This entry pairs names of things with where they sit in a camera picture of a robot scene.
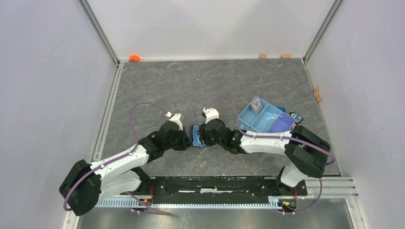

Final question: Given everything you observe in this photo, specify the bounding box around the blue card holder wallet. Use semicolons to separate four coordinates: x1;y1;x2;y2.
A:
191;125;206;148

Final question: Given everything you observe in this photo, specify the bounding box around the grey credit card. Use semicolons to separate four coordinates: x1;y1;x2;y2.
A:
249;97;264;116

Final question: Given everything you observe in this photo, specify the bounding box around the blue purple three-bin tray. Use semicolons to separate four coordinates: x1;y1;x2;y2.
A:
238;96;295;133

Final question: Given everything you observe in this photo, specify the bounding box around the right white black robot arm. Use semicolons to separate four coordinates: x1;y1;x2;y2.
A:
200;118;335;195

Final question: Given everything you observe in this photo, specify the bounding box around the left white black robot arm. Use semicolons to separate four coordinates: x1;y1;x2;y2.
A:
59;121;191;216

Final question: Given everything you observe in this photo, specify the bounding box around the blue toy brick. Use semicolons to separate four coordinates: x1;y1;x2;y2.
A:
277;107;286;113

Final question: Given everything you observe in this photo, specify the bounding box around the black owl pattern block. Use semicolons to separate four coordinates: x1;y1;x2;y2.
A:
288;111;304;125

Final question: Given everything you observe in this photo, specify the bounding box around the orange round cap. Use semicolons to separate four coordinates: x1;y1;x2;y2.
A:
128;55;140;62

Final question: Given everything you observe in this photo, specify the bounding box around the curved wooden piece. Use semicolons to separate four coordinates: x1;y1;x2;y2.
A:
313;88;322;103

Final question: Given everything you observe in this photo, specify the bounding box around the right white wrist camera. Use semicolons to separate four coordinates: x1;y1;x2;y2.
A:
202;108;219;124

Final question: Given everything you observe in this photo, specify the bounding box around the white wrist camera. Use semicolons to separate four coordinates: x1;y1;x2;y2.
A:
202;108;219;124
169;113;183;130

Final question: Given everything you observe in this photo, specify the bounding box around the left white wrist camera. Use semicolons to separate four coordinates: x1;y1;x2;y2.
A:
169;113;183;130

